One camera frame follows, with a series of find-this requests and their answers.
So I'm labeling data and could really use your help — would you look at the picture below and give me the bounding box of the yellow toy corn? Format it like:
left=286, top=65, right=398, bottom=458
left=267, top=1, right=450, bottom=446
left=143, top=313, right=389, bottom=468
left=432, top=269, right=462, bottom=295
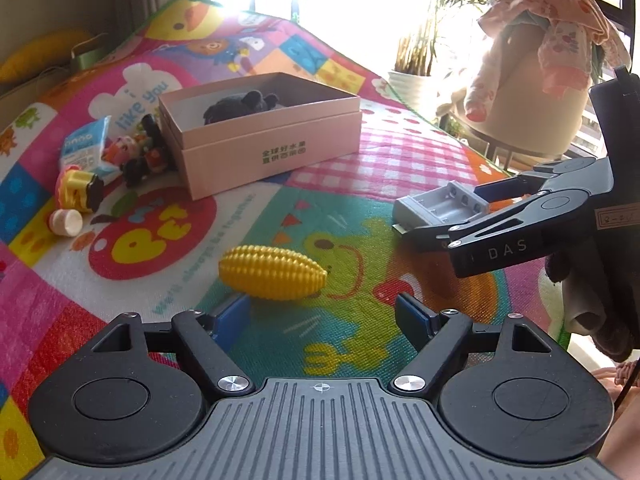
left=218, top=245, right=328, bottom=301

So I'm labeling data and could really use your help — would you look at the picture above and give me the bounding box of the white grey battery charger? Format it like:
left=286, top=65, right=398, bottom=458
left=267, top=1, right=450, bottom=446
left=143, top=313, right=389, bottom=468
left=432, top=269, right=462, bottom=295
left=392, top=181, right=489, bottom=233

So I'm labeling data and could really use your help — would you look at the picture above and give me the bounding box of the cream toy yogurt bottle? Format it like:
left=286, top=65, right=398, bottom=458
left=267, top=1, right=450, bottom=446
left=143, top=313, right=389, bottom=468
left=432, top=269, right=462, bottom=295
left=48, top=209, right=84, bottom=237

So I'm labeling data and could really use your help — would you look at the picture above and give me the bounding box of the black plush toy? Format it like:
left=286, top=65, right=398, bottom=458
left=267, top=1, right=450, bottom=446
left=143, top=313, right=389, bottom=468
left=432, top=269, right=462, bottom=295
left=203, top=90, right=279, bottom=125

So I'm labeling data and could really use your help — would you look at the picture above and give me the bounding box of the blue white tissue pack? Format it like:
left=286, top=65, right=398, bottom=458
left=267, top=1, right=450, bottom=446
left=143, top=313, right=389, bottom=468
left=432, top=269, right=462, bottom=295
left=58, top=116, right=120, bottom=184

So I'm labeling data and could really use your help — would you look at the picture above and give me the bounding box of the chair with pink clothes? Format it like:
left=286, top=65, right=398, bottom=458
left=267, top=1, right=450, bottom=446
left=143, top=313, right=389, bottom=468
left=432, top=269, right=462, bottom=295
left=436, top=0, right=631, bottom=158

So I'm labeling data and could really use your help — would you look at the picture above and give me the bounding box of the white ribbed plant pot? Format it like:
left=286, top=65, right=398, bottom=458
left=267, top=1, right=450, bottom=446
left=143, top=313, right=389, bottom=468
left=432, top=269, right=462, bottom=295
left=388, top=70, right=437, bottom=116

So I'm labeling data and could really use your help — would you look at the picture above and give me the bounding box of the colourful cartoon play mat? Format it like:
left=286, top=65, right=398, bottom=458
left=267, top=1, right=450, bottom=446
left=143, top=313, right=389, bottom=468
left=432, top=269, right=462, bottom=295
left=1, top=0, right=568, bottom=479

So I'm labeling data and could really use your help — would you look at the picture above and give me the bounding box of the black red figurine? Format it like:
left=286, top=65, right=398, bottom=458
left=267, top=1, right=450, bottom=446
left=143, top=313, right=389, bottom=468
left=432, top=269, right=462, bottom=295
left=120, top=114, right=177, bottom=188

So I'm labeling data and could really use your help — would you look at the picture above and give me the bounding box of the pink cardboard box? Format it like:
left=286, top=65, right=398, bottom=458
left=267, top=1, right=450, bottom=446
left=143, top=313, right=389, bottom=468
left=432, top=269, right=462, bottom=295
left=160, top=73, right=362, bottom=200

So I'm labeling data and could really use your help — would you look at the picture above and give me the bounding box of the pink small doll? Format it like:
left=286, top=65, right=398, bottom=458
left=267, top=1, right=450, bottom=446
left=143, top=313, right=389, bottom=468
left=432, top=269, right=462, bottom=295
left=102, top=136, right=140, bottom=168

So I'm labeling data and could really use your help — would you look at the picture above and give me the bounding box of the green handbag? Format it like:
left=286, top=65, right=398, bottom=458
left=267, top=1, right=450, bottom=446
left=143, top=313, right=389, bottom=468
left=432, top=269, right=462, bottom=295
left=70, top=32, right=111, bottom=73

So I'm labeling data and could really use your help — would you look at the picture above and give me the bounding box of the yellow cushion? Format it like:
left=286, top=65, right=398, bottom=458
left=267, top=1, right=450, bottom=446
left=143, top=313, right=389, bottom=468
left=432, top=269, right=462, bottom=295
left=1, top=29, right=93, bottom=84

